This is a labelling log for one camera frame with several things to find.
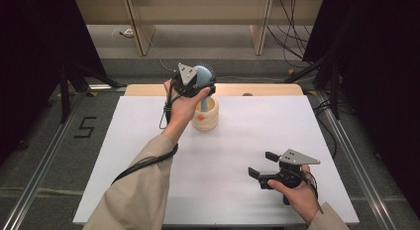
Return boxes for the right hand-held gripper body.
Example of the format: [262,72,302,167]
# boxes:
[258,148,322,206]

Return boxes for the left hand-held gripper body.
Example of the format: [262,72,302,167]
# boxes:
[170,61,203,99]

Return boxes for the light blue hairbrush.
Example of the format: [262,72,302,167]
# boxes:
[192,61,218,113]

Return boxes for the cream ribbed ceramic cup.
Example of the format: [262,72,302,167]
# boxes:
[190,95,220,132]

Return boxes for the person's right hand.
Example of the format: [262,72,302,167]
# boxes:
[266,164,320,225]

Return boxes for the person's left hand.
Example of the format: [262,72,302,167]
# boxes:
[162,78,212,138]

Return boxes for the white table sheet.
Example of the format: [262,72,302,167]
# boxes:
[72,95,361,226]

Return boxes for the wooden table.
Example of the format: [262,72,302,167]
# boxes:
[124,83,304,98]

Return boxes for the beige wooden desk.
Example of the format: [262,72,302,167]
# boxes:
[74,0,324,57]

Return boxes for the floor outlet with plug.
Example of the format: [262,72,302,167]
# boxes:
[111,26,136,40]

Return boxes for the black metal stand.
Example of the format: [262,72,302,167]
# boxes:
[58,60,127,125]
[282,56,342,121]

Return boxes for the dark curtain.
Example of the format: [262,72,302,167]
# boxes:
[0,0,107,167]
[302,0,420,209]

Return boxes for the right hand-held gripper cable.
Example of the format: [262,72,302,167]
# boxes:
[297,170,325,215]

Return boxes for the hand-held gripper cable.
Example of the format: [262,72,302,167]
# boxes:
[297,170,325,215]
[111,86,180,185]

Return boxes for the black floor cable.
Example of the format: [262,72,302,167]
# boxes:
[312,96,339,160]

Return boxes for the aluminium floor rail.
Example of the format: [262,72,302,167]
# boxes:
[314,90,403,230]
[0,91,86,230]

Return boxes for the left hand-held gripper cable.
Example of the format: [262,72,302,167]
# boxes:
[111,86,180,185]

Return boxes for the bundle of black cables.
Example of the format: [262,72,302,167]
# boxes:
[265,0,315,68]

